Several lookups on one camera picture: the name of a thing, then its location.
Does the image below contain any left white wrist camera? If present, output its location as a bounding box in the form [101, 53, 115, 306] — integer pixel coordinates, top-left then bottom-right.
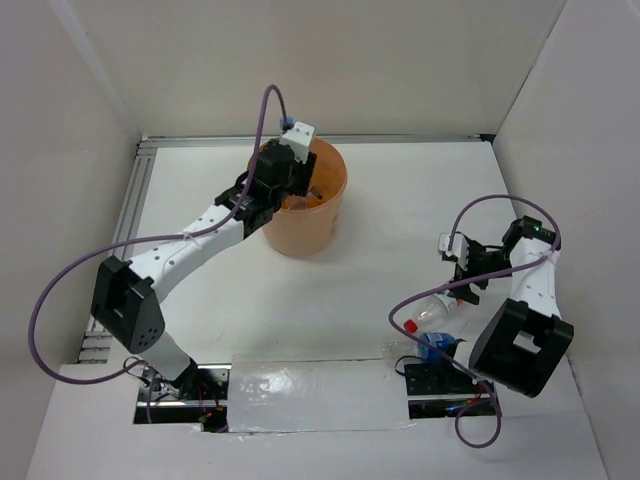
[279, 121, 316, 163]

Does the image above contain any clear bottle red label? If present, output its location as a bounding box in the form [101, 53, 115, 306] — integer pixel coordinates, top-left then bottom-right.
[403, 291, 462, 334]

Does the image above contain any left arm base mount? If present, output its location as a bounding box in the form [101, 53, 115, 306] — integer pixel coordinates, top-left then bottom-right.
[123, 356, 232, 434]

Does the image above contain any aluminium frame rail back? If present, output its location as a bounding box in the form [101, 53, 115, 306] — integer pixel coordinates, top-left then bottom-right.
[137, 132, 496, 151]

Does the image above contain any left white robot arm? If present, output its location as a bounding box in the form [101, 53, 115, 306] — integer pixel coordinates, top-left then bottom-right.
[91, 138, 317, 399]

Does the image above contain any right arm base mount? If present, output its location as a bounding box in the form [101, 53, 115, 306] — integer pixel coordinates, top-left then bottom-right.
[394, 355, 496, 420]

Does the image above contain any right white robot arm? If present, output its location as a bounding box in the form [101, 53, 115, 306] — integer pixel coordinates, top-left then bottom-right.
[436, 216, 574, 398]

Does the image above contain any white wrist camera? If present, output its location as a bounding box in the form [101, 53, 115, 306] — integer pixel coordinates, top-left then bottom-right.
[438, 232, 469, 268]
[279, 121, 316, 163]

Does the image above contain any aluminium frame rail left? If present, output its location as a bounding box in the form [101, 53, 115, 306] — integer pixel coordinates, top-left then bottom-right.
[76, 139, 157, 364]

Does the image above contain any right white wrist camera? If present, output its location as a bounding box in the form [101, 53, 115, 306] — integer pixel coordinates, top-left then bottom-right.
[438, 232, 469, 268]

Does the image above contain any orange plastic bin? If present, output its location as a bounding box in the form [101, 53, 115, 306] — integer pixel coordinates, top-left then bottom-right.
[249, 138, 348, 258]

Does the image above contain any blue label bottle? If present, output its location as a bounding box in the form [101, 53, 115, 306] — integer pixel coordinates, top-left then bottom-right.
[387, 330, 459, 364]

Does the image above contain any orange juice bottle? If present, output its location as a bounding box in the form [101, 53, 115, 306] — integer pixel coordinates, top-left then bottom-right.
[284, 196, 324, 210]

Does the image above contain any aluminium frame rail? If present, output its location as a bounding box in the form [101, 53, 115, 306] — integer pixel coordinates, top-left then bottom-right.
[76, 139, 157, 364]
[137, 132, 496, 151]

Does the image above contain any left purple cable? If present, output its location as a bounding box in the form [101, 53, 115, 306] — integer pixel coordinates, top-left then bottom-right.
[28, 84, 291, 426]

